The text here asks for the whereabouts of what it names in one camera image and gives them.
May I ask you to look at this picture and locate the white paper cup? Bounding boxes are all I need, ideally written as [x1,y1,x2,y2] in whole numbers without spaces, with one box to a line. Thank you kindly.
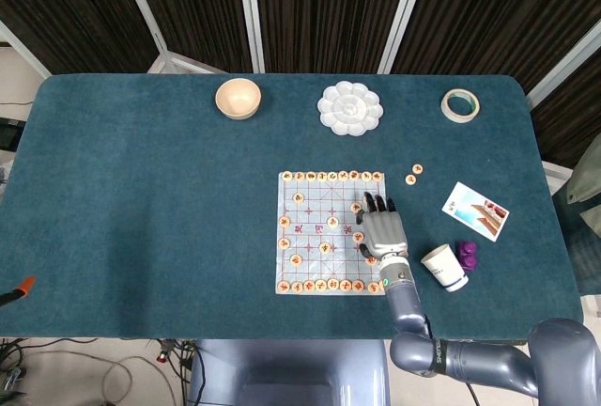
[420,243,470,293]

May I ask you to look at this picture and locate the Chinese chess board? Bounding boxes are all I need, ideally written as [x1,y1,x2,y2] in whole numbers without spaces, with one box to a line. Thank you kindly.
[273,170,387,297]

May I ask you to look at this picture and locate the picture postcard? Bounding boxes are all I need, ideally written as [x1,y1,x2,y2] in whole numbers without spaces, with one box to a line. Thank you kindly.
[440,181,511,242]

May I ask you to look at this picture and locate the black electronic device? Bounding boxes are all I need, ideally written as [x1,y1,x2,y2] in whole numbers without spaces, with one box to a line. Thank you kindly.
[0,117,23,151]

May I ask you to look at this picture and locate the masking tape roll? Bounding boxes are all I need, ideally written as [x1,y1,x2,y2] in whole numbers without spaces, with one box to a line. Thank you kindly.
[439,87,482,124]

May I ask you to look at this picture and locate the white partition base foot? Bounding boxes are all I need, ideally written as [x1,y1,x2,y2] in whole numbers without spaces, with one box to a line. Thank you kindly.
[539,159,575,196]
[146,46,229,74]

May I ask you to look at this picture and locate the blue-grey robot torso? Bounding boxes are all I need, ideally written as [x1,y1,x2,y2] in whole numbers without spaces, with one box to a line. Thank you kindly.
[187,338,392,406]

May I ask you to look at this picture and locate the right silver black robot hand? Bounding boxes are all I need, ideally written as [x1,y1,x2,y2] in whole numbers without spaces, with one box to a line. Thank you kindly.
[355,192,408,259]

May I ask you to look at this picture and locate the white flower-shaped paint palette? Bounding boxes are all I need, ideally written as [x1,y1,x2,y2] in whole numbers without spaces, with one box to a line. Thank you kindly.
[316,80,381,137]

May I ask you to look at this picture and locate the purple plastic object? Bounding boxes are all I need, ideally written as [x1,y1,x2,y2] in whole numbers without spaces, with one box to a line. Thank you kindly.
[455,240,479,272]

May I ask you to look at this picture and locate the beige bowl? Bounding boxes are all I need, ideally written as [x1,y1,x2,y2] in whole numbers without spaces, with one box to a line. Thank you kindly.
[215,77,262,120]

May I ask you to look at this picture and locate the teal tablecloth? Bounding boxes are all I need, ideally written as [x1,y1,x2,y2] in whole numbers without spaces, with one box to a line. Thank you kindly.
[0,73,586,341]

